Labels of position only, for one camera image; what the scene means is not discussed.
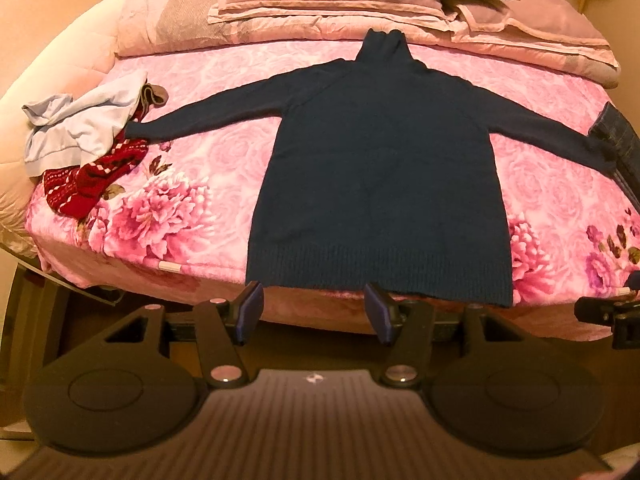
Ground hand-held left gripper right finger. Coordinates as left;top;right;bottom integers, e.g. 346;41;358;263
364;282;524;390

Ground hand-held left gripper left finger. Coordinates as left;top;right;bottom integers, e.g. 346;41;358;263
102;281;265;389

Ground navy turtleneck sweater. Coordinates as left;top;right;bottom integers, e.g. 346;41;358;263
124;29;618;309

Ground dark blue jeans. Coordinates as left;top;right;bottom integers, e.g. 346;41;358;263
587;101;640;211

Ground pink floral blanket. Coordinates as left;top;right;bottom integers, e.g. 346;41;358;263
25;40;640;322

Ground red patterned sweater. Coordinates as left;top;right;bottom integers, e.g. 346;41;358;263
42;105;151;220

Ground brown grey garment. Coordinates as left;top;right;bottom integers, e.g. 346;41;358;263
139;82;170;124

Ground light blue garment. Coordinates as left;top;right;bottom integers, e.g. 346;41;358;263
21;70;150;179

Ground mauve pillow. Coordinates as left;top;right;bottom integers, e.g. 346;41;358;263
447;0;619;69

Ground pink folded quilt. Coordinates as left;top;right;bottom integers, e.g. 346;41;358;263
115;0;621;89

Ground cream padded bed frame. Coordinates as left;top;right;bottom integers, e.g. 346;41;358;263
0;0;166;261

